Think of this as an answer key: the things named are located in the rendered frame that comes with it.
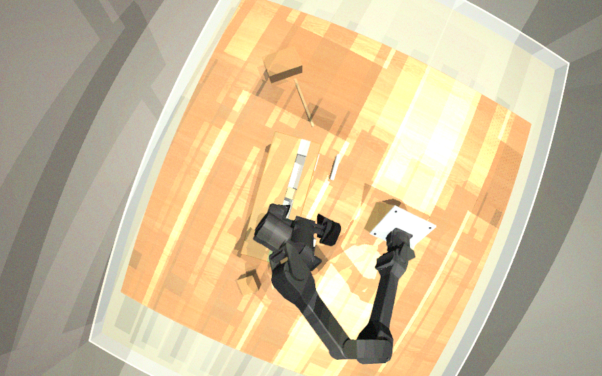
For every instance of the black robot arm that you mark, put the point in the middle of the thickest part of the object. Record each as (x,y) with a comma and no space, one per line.
(294,281)

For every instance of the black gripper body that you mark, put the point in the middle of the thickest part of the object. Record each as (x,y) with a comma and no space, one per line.
(330,231)

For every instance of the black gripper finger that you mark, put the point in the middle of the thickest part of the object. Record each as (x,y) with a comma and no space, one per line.
(287,208)
(320,221)

